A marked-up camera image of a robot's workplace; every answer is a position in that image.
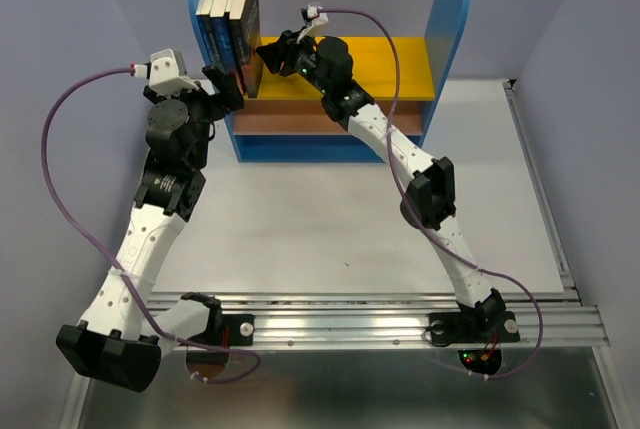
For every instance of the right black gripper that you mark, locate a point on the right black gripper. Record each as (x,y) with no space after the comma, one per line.
(282,51)

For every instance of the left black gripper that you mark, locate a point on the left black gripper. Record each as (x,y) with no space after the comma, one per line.
(229,99)

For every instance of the Jane Eyre book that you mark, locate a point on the Jane Eyre book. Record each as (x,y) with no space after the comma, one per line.
(229,39)

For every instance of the A Tale of Two Cities book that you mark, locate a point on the A Tale of Two Cities book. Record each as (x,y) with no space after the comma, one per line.
(251,63)

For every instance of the Nineteen Eighty-Four book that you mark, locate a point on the Nineteen Eighty-Four book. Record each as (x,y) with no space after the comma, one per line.
(218,19)

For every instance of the Animal Farm book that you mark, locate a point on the Animal Farm book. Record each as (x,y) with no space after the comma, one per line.
(203,10)

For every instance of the Three Days to See book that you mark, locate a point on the Three Days to See book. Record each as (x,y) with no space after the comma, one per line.
(239,29)

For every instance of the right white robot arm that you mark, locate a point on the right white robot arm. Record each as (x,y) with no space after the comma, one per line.
(426,184)

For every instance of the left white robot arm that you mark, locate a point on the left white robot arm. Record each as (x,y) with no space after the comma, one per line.
(117,340)

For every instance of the blue yellow wooden bookshelf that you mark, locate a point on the blue yellow wooden bookshelf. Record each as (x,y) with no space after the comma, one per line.
(285,123)

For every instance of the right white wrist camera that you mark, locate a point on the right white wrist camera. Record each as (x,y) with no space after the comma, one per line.
(314,21)

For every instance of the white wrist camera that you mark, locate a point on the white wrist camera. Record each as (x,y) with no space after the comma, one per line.
(314,21)
(165,73)

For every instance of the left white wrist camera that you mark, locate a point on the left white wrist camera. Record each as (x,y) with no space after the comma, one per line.
(165,73)

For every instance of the aluminium mounting rail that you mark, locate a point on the aluminium mounting rail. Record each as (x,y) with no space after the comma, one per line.
(324,322)

